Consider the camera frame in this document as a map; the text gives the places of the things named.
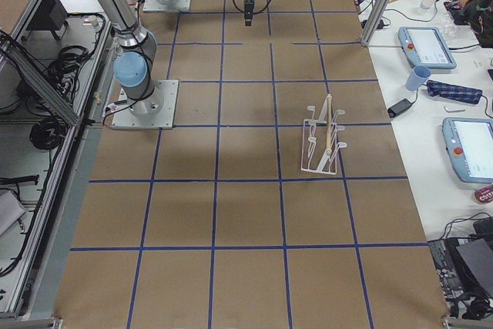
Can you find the blue plaid folded umbrella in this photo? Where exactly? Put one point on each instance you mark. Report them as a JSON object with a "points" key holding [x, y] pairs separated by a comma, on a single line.
{"points": [[457, 93]]}

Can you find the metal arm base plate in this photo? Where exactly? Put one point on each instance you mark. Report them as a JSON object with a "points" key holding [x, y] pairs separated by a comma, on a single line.
{"points": [[155, 112], [166, 6]]}

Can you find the upper teach pendant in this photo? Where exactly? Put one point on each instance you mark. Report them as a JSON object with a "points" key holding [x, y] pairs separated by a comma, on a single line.
{"points": [[426, 46]]}

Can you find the red round tin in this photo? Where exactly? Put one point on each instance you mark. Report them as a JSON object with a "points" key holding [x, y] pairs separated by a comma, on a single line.
{"points": [[484, 195]]}

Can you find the blue cup on side table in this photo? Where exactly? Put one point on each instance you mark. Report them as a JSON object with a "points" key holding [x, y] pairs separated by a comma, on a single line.
{"points": [[418, 76]]}

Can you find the clear plastic cup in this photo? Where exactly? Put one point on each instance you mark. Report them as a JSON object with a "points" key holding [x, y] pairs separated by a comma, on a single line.
{"points": [[426, 4]]}

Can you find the white wire cup rack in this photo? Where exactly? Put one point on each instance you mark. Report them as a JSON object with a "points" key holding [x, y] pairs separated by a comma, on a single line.
{"points": [[314, 131]]}

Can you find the black power adapter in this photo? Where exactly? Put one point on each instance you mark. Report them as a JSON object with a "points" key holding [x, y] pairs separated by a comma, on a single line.
{"points": [[399, 108]]}

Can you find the teach pendant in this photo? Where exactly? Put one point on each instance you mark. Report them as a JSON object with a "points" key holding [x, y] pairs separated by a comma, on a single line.
{"points": [[426, 46], [469, 146]]}

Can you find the lower teach pendant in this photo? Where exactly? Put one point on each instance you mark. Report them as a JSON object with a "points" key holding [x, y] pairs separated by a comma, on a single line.
{"points": [[469, 146]]}

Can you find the wooden rack rod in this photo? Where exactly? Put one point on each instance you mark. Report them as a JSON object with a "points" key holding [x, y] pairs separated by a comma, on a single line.
{"points": [[328, 104]]}

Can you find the person in dark clothes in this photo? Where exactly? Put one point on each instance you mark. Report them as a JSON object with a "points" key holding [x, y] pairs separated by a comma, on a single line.
{"points": [[480, 21]]}

